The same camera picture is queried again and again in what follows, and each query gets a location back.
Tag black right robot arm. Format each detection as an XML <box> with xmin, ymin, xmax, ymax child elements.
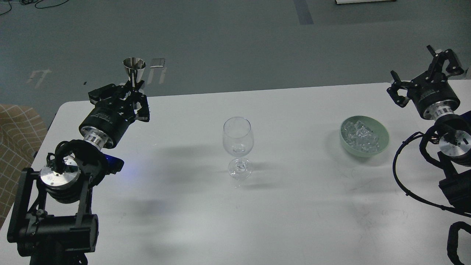
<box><xmin>387</xmin><ymin>45</ymin><xmax>471</xmax><ymax>218</ymax></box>

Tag white board edge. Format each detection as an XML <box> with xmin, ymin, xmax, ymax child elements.
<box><xmin>335</xmin><ymin>0</ymin><xmax>395</xmax><ymax>5</ymax></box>

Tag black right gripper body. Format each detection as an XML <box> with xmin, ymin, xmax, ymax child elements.
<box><xmin>407</xmin><ymin>72</ymin><xmax>460</xmax><ymax>120</ymax></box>

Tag black floor cables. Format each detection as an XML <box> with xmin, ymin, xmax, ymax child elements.
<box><xmin>0</xmin><ymin>0</ymin><xmax>70</xmax><ymax>16</ymax></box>

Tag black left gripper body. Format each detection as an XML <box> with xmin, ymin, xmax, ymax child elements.
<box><xmin>79</xmin><ymin>98</ymin><xmax>138</xmax><ymax>149</ymax></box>

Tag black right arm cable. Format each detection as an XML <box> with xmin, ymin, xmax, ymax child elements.
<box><xmin>392</xmin><ymin>132</ymin><xmax>471</xmax><ymax>218</ymax></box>

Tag clear wine glass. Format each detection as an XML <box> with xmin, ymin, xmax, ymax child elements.
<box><xmin>223</xmin><ymin>116</ymin><xmax>254</xmax><ymax>181</ymax></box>

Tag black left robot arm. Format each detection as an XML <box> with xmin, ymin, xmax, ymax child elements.
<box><xmin>7</xmin><ymin>81</ymin><xmax>150</xmax><ymax>265</ymax></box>

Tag green bowl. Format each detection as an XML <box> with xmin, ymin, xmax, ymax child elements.
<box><xmin>339</xmin><ymin>116</ymin><xmax>390</xmax><ymax>158</ymax></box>

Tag clear ice cubes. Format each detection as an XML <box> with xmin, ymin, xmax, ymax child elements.
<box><xmin>340</xmin><ymin>120</ymin><xmax>380</xmax><ymax>153</ymax></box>

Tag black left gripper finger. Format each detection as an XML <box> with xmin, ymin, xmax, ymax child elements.
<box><xmin>88</xmin><ymin>84</ymin><xmax>127</xmax><ymax>107</ymax></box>
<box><xmin>121</xmin><ymin>82</ymin><xmax>150</xmax><ymax>123</ymax></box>

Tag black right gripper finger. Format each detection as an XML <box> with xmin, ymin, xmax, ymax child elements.
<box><xmin>426</xmin><ymin>45</ymin><xmax>465</xmax><ymax>83</ymax></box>
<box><xmin>386</xmin><ymin>71</ymin><xmax>414</xmax><ymax>108</ymax></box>

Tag steel cocktail jigger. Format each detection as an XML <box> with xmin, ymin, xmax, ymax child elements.
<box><xmin>123</xmin><ymin>57</ymin><xmax>146</xmax><ymax>93</ymax></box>

